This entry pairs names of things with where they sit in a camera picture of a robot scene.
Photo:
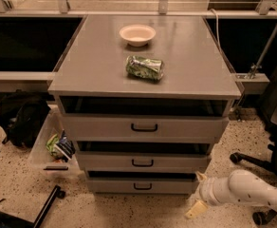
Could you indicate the black chair base left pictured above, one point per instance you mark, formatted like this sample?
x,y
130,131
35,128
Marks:
x,y
26,220

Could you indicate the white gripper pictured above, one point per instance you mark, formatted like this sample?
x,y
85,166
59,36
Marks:
x,y
206,192

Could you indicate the white bowl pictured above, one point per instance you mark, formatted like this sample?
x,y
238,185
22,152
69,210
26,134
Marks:
x,y
137,35

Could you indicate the clear plastic bin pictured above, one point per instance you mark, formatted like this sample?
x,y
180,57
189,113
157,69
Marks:
x,y
40,159

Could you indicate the black backpack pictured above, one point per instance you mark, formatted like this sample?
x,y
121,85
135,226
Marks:
x,y
22,114

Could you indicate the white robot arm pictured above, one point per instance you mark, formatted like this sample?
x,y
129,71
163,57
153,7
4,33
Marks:
x,y
239,187

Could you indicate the grey drawer cabinet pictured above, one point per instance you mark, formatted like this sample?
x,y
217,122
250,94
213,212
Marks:
x,y
93,80

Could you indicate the metal support rod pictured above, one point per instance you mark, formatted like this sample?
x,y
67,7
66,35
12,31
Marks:
x,y
255,67

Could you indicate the dark snack bag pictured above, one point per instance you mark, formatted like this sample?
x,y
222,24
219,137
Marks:
x,y
65,146

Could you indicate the grey drawer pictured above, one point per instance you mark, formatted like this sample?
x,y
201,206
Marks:
x,y
142,162
143,129
142,186

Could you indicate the crushed green can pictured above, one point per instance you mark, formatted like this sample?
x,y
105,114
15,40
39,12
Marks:
x,y
144,68

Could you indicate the green snack bag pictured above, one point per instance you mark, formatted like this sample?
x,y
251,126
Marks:
x,y
50,145

